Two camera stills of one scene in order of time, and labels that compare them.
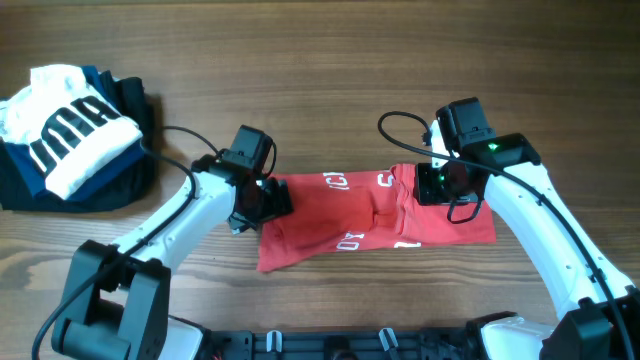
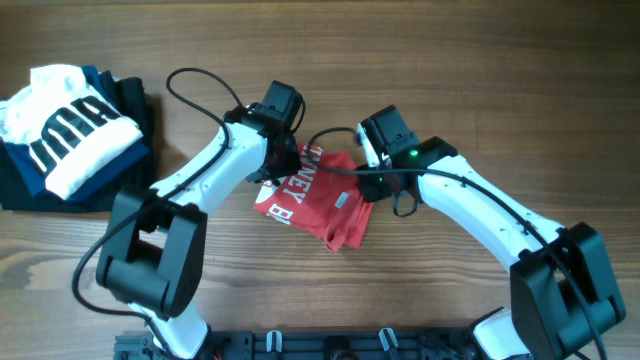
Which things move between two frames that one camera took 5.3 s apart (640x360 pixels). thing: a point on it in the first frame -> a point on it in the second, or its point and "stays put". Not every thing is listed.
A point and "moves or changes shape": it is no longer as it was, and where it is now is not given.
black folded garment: [131, 98] stays put
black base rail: [344, 344] stays put
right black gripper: [424, 194] -> [368, 189]
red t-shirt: [358, 209] moves or changes shape
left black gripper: [277, 201] -> [290, 162]
